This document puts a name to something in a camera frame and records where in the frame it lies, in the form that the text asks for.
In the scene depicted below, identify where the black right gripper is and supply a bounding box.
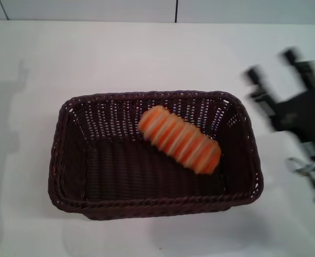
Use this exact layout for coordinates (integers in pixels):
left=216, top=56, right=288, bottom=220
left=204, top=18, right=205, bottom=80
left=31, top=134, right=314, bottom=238
left=243, top=47, right=315, bottom=144

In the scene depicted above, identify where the dark brown woven basket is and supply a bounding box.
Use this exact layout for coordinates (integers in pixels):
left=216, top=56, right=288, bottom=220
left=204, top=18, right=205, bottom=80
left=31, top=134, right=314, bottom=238
left=50, top=90, right=265, bottom=221

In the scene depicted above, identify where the orange striped bread roll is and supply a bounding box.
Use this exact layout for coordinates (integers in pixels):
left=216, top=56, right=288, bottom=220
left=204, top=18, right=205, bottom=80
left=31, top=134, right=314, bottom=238
left=138, top=105, right=222, bottom=176

